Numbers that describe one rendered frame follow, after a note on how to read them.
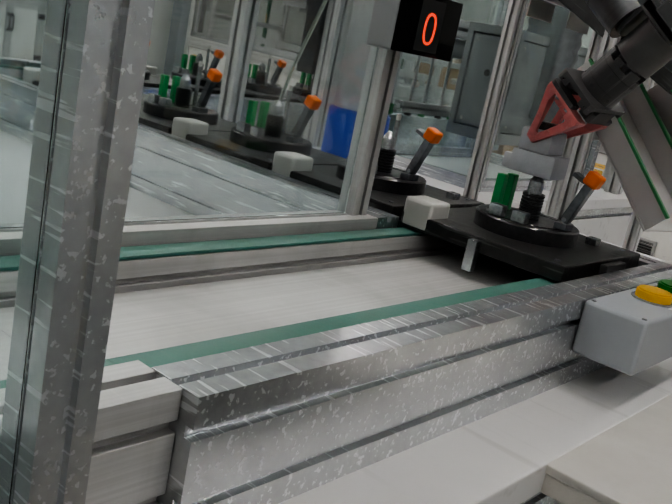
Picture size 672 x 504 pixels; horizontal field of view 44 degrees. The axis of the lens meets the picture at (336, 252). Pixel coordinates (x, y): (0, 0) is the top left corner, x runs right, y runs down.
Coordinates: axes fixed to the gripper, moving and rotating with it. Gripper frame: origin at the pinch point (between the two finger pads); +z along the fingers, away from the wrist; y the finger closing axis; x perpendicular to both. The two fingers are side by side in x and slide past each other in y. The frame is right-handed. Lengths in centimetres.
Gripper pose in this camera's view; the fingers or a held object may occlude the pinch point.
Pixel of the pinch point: (542, 135)
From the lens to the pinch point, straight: 115.7
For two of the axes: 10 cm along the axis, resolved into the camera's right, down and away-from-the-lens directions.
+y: -6.6, 0.7, -7.5
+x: 4.5, 8.4, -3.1
